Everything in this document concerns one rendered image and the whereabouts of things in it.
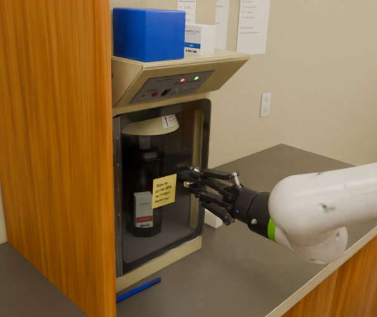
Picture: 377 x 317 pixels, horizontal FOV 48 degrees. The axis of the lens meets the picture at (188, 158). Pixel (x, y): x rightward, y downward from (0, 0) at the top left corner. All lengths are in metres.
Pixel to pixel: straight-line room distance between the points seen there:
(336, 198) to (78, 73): 0.49
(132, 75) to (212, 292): 0.58
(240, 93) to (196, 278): 1.01
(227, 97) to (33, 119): 1.05
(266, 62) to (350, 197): 1.41
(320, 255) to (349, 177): 0.18
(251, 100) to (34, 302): 1.31
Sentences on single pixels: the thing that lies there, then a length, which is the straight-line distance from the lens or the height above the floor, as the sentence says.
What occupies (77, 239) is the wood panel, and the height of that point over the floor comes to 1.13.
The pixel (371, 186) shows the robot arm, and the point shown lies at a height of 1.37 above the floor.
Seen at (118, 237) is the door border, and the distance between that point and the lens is 1.01.
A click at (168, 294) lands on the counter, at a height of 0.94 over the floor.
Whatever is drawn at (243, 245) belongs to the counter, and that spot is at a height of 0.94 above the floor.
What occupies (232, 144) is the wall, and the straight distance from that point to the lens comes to 1.96.
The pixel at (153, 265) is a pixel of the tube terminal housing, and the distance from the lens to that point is 1.15.
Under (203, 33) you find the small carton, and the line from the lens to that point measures 0.93.
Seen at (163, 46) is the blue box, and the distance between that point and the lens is 0.82.
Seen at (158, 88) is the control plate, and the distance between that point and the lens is 0.88.
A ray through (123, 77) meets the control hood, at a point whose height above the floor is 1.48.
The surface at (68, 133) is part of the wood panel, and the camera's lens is 0.87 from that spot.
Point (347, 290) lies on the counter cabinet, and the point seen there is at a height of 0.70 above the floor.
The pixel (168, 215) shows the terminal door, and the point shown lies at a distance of 1.09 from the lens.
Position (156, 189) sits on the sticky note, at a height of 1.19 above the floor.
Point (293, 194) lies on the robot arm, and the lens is 0.71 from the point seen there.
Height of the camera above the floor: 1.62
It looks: 21 degrees down
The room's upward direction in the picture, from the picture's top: 3 degrees clockwise
